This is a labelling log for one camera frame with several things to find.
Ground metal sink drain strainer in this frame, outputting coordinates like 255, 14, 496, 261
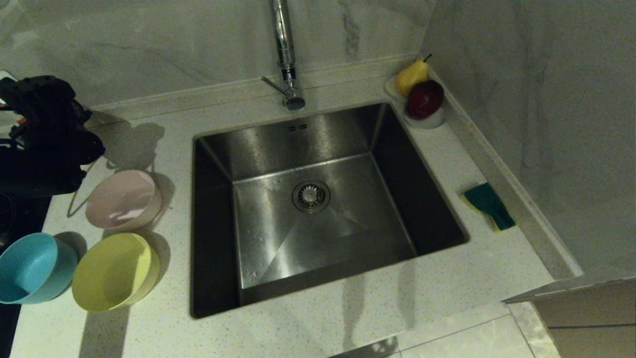
292, 179, 331, 214

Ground stainless steel sink basin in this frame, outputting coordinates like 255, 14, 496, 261
190, 102, 470, 319

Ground green and yellow sponge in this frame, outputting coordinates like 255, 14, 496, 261
461, 182, 517, 232

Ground pink plastic bowl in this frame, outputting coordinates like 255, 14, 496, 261
85, 170, 163, 232

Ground black induction cooktop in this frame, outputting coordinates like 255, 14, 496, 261
0, 195, 51, 358

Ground blue plastic bowl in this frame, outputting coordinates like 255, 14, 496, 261
0, 232, 79, 305

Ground yellow plastic bowl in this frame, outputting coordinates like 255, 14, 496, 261
72, 232, 160, 313

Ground chrome kitchen faucet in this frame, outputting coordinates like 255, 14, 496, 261
262, 0, 307, 112

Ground yellow pear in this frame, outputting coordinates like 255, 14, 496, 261
396, 54, 433, 97

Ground dark red apple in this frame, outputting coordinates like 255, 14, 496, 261
406, 80, 445, 121

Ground small white dish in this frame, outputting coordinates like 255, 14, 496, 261
385, 76, 447, 130

